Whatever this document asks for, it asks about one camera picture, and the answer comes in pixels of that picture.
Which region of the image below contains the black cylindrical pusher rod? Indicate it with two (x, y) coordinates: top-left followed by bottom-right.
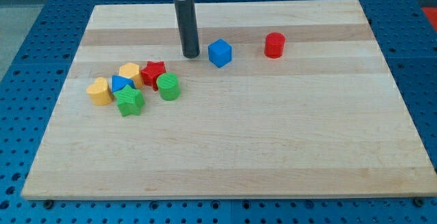
(174, 0), (200, 59)

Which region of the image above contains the blue cube block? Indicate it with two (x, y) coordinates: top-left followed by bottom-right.
(208, 39), (232, 68)

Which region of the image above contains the red cylinder block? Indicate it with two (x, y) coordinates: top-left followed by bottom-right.
(264, 32), (286, 59)

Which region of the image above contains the red star block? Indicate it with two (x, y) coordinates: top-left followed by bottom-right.
(141, 61), (166, 92)

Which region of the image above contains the green cylinder block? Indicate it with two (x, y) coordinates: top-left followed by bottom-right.
(156, 72), (180, 101)

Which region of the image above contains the yellow hexagon block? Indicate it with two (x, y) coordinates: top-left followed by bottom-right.
(118, 62), (144, 89)

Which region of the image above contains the blue triangle block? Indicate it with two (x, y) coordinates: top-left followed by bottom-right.
(111, 75), (136, 92)

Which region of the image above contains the green star block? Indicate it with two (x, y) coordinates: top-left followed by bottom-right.
(114, 85), (145, 117)

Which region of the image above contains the yellow heart block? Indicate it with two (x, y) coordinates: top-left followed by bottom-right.
(86, 77), (114, 106)

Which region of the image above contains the wooden board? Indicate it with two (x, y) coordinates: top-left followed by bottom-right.
(22, 0), (436, 200)

